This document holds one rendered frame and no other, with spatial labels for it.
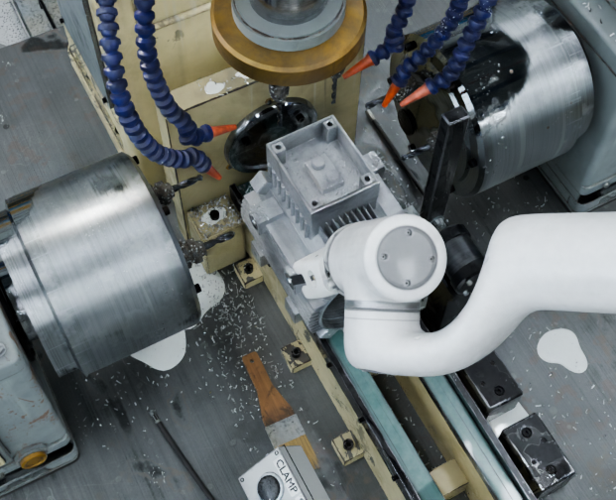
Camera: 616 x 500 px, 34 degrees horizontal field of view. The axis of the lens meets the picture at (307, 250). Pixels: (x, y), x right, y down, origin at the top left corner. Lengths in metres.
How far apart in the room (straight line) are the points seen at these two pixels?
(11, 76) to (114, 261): 0.71
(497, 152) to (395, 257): 0.47
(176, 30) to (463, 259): 0.50
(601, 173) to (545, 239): 0.73
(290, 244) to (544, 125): 0.39
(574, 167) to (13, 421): 0.92
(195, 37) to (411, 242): 0.59
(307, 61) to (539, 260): 0.38
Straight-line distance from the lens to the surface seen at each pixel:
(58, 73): 1.84
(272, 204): 1.32
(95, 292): 1.22
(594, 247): 0.87
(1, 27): 2.51
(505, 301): 0.91
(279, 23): 1.13
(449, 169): 1.28
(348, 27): 1.16
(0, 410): 1.27
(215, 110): 1.35
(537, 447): 1.45
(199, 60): 1.46
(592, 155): 1.57
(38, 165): 1.74
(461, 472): 1.43
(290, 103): 1.40
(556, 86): 1.41
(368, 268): 0.93
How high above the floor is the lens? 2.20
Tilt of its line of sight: 61 degrees down
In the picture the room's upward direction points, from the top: 2 degrees clockwise
